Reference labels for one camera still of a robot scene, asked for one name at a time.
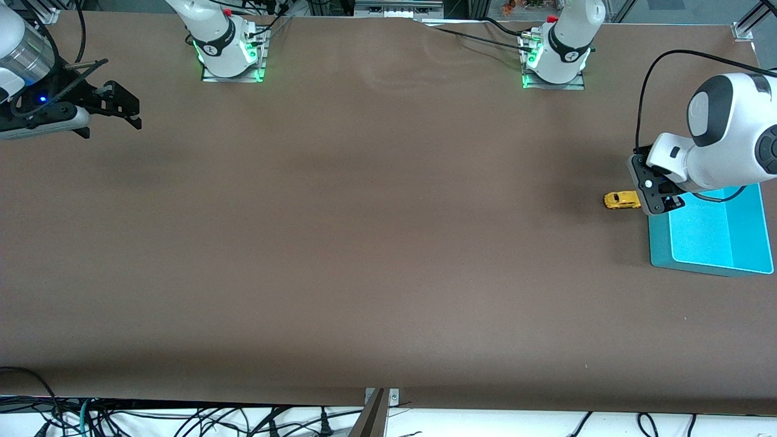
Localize aluminium frame profile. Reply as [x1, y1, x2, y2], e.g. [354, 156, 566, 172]
[733, 0, 777, 42]

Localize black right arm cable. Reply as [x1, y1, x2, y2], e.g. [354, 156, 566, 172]
[6, 0, 110, 119]

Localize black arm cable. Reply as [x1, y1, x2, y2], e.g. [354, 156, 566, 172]
[6, 0, 110, 119]
[634, 50, 777, 205]

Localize tangled black floor cables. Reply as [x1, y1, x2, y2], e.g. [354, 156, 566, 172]
[91, 401, 365, 437]

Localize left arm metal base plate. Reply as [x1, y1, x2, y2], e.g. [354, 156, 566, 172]
[520, 30, 587, 90]

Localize brown table cover sheet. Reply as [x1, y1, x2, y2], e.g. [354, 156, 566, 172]
[0, 11, 777, 416]

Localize aluminium corner bracket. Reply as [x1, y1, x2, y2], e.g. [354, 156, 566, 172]
[27, 0, 61, 24]

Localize turquoise plastic bin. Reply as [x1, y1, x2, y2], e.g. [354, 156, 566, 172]
[648, 184, 775, 278]

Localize long black table cable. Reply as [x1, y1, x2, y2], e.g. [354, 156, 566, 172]
[425, 24, 535, 53]

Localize yellow beetle toy car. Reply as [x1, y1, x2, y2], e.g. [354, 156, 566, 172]
[603, 191, 642, 210]

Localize black base cable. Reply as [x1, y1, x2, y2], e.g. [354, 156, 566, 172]
[246, 11, 293, 38]

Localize grey background device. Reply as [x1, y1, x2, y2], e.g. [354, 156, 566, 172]
[354, 0, 445, 19]

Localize short black table cable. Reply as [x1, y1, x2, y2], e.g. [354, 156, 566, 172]
[480, 16, 529, 37]

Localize grey metal post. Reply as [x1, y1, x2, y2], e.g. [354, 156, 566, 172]
[349, 388, 389, 437]

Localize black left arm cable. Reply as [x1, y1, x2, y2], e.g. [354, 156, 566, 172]
[634, 50, 777, 205]

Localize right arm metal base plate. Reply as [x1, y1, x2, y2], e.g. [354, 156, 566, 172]
[202, 27, 268, 83]

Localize black looping floor cable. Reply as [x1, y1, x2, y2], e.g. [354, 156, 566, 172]
[0, 366, 61, 437]

